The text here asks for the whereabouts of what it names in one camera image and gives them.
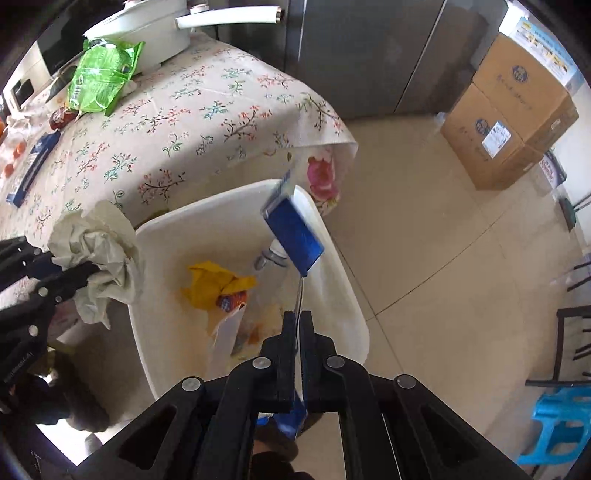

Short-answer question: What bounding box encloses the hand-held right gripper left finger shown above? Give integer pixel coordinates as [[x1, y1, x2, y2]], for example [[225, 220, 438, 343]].
[[69, 311, 298, 480]]

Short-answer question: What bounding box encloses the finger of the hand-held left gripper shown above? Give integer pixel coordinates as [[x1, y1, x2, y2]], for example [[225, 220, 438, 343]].
[[0, 261, 101, 324], [0, 236, 57, 278]]

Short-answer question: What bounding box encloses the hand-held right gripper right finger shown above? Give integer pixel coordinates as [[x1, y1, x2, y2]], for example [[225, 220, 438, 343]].
[[298, 311, 532, 480]]

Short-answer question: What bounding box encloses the white paper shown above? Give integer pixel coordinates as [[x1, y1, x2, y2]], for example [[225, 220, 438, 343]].
[[48, 199, 141, 329]]

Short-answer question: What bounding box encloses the cream bread bag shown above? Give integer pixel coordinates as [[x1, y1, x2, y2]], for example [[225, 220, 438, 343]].
[[231, 316, 266, 358]]

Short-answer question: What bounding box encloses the white plastic bin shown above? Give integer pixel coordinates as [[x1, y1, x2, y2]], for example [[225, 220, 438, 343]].
[[127, 179, 370, 407]]

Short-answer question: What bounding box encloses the yellow wrapper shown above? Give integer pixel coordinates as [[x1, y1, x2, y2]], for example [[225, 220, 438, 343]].
[[181, 261, 257, 312]]

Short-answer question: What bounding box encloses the dark blue carton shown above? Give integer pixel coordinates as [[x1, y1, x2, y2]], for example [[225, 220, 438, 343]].
[[256, 168, 325, 439]]

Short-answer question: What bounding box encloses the green snack bag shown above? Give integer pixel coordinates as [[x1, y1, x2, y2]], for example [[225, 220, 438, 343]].
[[68, 38, 145, 117]]

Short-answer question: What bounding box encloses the brown slipper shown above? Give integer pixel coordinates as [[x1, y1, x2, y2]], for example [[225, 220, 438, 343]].
[[253, 422, 301, 462]]

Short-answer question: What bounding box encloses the floral tablecloth table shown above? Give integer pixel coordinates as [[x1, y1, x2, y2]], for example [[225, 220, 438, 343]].
[[0, 32, 358, 259]]

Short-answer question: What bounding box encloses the black microwave oven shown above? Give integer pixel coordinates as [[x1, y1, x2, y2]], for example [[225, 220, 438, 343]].
[[7, 9, 93, 114]]

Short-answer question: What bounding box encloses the white electric pot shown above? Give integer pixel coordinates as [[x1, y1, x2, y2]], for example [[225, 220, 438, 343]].
[[83, 0, 283, 70]]

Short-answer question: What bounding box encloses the blue plastic stool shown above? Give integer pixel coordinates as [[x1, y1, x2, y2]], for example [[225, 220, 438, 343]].
[[517, 385, 591, 469]]

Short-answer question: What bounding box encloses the black metal chair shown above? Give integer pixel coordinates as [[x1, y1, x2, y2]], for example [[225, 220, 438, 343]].
[[526, 258, 591, 388]]

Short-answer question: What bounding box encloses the glass pot lid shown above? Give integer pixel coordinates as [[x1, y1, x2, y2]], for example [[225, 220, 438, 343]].
[[85, 0, 185, 35]]

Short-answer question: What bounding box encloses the brown cardboard box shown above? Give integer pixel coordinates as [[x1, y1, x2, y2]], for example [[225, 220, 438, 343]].
[[440, 83, 546, 191], [471, 33, 580, 153]]

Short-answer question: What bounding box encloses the green broom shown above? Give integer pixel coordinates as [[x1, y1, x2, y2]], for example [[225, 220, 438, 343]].
[[558, 193, 591, 232]]

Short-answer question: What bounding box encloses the grey refrigerator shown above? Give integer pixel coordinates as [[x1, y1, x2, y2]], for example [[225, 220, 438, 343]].
[[281, 0, 509, 121]]

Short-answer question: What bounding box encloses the blue and white printed box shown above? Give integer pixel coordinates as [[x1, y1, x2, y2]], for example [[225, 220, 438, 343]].
[[498, 14, 585, 93]]

